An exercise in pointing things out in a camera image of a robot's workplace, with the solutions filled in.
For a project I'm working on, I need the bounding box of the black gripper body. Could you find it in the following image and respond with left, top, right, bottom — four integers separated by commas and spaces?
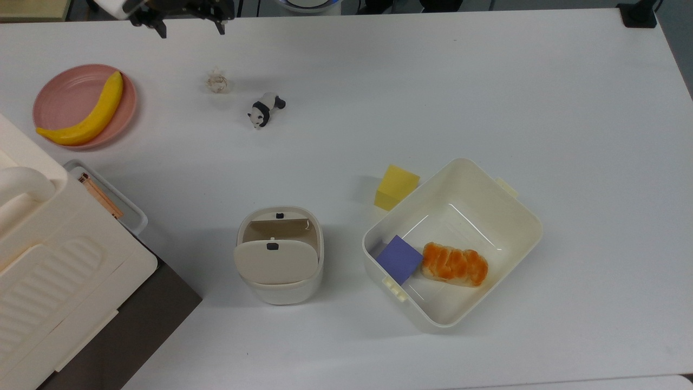
123, 0, 236, 25

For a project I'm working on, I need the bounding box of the white desktop trash can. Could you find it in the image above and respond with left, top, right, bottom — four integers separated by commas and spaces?
234, 206, 325, 306

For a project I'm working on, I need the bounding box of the panda toy figure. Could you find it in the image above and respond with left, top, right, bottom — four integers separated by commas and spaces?
248, 92, 286, 129

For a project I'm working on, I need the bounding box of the pink round plate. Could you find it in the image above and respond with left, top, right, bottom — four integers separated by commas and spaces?
32, 64, 138, 150

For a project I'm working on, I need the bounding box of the yellow banana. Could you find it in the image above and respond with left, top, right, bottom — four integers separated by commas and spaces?
36, 71, 124, 146

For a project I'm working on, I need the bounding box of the clear tray with sticks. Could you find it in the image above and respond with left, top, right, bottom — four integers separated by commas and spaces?
63, 160, 148, 237

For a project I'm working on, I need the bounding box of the yellow sponge block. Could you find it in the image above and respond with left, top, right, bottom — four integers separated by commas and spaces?
374, 165, 421, 212

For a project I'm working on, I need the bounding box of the purple block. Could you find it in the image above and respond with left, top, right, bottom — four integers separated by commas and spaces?
376, 235, 424, 285

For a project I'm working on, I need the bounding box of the dark brown board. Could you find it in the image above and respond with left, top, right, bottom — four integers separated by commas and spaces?
37, 259, 203, 390

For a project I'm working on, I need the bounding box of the white plastic storage bin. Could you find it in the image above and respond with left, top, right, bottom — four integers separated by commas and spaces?
362, 158, 544, 333

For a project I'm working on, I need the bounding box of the orange bread loaf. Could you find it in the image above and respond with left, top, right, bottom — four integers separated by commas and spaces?
421, 242, 489, 287

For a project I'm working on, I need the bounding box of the black table clamp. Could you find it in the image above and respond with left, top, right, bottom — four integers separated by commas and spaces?
617, 0, 658, 29

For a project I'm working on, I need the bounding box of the white appliance with handle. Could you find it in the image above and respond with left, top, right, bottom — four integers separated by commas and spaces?
0, 114, 158, 390

